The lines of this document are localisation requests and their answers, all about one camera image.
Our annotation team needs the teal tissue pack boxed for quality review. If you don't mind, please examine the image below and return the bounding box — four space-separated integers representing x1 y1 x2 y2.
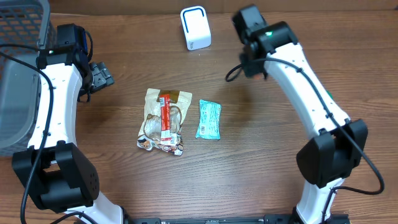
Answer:
195 100 222 140

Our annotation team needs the brown snack bag red label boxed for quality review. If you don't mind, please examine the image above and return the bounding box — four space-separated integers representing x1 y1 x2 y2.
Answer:
137 88 192 156

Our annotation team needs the green lid jar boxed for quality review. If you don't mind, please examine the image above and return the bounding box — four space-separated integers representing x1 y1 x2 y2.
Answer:
326 90 334 100

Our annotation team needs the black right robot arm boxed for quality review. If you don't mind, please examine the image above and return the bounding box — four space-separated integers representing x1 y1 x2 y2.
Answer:
232 5 368 223

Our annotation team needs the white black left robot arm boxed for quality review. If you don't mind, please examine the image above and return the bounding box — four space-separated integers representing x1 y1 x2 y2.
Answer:
12 24 129 224

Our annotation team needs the white barcode scanner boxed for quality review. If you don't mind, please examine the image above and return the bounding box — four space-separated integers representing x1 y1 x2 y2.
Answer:
180 6 211 51

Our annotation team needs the grey plastic mesh basket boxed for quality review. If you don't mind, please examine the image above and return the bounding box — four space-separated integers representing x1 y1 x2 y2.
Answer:
1 0 56 157

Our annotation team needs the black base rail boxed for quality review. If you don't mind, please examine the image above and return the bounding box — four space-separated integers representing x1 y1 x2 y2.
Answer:
125 215 300 224

